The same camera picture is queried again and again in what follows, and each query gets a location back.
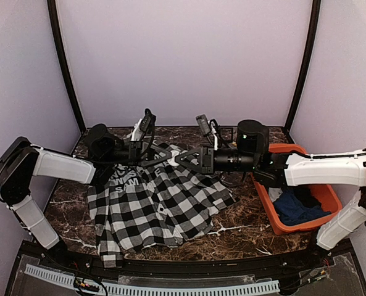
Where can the black frame post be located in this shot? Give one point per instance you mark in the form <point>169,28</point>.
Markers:
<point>304,68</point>
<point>63,64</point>

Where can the black front rail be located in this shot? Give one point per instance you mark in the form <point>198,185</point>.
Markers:
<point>288,267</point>

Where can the white slotted cable duct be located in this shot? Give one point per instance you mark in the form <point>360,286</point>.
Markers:
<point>69,281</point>

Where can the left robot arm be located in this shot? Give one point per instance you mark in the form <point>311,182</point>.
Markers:
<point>24,160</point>

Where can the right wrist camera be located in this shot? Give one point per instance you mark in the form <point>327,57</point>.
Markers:
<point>208,131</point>

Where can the blue garment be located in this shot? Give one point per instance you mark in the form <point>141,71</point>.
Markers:
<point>290,210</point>

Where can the black white plaid shirt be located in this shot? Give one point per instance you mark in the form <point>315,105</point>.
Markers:
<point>161,205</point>

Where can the left black frame post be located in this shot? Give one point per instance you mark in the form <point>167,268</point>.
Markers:
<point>63,64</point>

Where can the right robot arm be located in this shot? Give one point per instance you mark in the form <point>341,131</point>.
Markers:
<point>277,169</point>

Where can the right black frame post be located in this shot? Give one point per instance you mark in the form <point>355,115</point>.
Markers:
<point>304,68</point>

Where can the black garment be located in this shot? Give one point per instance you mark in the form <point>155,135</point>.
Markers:
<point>304,195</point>

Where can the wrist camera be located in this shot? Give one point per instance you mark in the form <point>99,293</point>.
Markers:
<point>208,131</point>
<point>144,126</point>

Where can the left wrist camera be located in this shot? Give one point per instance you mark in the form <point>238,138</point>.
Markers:
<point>144,126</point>

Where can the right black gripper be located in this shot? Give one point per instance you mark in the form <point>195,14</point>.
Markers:
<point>207,160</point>

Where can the orange plastic basket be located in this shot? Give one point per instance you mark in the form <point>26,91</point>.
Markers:
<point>324,193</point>

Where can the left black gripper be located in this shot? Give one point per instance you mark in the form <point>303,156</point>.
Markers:
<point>135,150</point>

